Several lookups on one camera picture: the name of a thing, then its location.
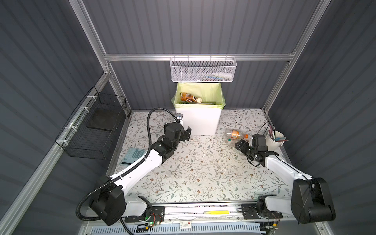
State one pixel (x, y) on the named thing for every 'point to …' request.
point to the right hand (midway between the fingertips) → (242, 147)
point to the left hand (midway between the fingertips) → (180, 125)
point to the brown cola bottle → (185, 97)
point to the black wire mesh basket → (92, 130)
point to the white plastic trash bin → (202, 121)
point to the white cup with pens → (274, 139)
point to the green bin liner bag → (211, 94)
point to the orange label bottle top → (236, 134)
